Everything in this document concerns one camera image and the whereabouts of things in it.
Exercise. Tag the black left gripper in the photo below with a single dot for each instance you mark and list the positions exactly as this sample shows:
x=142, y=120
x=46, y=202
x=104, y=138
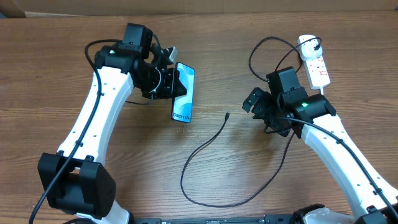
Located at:
x=173, y=88

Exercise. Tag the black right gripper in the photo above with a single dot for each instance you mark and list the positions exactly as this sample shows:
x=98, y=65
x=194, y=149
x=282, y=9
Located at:
x=265, y=99

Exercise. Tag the dark Samsung Galaxy smartphone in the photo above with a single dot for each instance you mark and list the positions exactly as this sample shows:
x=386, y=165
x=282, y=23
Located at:
x=183, y=103

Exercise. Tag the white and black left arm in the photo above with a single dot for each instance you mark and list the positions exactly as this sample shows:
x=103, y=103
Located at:
x=74, y=178

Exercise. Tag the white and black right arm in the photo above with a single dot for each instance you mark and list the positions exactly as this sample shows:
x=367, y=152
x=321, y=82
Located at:
x=287, y=107

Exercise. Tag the white power strip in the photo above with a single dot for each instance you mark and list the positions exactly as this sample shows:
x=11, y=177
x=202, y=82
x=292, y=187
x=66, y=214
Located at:
x=317, y=73

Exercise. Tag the white USB wall charger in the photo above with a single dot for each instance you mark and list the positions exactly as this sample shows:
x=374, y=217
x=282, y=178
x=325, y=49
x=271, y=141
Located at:
x=310, y=47

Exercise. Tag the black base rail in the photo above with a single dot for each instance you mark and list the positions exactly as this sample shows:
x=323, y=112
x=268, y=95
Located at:
x=267, y=219

